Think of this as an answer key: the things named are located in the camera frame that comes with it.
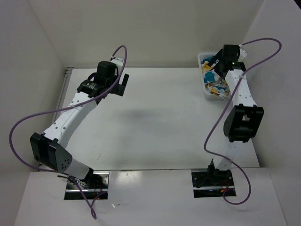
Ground patterned white yellow teal shorts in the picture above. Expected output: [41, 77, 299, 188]
[201, 55, 232, 99]

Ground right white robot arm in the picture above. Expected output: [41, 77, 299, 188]
[206, 44, 264, 185]

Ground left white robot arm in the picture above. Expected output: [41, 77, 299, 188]
[30, 57, 129, 188]

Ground white plastic basket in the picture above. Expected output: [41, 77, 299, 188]
[197, 51, 233, 101]

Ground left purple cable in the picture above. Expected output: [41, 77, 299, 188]
[8, 45, 129, 220]

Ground purple cable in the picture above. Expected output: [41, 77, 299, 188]
[203, 37, 283, 205]
[8, 45, 129, 220]

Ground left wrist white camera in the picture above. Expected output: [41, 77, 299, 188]
[110, 56, 124, 75]

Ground wrist white camera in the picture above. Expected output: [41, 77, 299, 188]
[110, 56, 124, 75]
[238, 44, 247, 62]

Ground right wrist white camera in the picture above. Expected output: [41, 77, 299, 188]
[238, 44, 247, 62]

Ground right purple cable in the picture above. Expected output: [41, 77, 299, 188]
[203, 37, 283, 205]

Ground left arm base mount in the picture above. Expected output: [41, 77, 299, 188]
[64, 171, 110, 200]

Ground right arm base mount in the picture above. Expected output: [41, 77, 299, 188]
[191, 169, 237, 198]

